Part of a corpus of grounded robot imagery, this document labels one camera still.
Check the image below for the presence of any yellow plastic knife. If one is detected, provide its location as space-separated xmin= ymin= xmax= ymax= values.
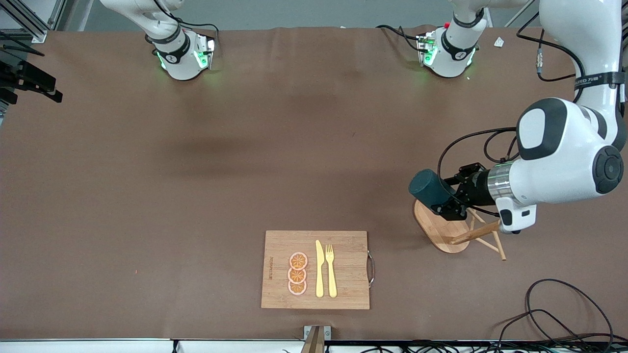
xmin=315 ymin=240 xmax=325 ymax=298

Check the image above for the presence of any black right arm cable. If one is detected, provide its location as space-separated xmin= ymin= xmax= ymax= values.
xmin=0 ymin=29 xmax=46 ymax=57

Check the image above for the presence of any yellow plastic fork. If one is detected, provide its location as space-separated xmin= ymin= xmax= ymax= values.
xmin=325 ymin=244 xmax=338 ymax=299

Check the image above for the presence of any black right base cable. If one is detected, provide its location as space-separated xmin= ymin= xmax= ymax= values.
xmin=174 ymin=19 xmax=220 ymax=45

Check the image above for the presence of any wooden mug tree stand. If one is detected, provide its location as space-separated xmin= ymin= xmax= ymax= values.
xmin=414 ymin=199 xmax=507 ymax=261

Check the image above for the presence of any dark teal cup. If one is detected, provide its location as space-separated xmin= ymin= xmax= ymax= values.
xmin=409 ymin=169 xmax=456 ymax=210

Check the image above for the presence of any aluminium frame profile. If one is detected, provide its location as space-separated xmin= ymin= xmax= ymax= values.
xmin=0 ymin=0 xmax=67 ymax=44

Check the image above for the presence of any black left base cable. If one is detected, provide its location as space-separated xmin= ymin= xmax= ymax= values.
xmin=375 ymin=25 xmax=422 ymax=52

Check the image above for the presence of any black base cable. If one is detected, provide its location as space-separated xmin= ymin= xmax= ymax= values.
xmin=174 ymin=19 xmax=220 ymax=45
xmin=375 ymin=25 xmax=422 ymax=52

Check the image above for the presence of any bamboo cutting board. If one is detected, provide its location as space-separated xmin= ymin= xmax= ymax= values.
xmin=261 ymin=230 xmax=376 ymax=310

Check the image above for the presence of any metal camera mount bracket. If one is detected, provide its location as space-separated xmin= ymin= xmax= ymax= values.
xmin=300 ymin=325 xmax=332 ymax=353

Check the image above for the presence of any black looped table cable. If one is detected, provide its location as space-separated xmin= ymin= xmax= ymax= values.
xmin=491 ymin=278 xmax=615 ymax=353

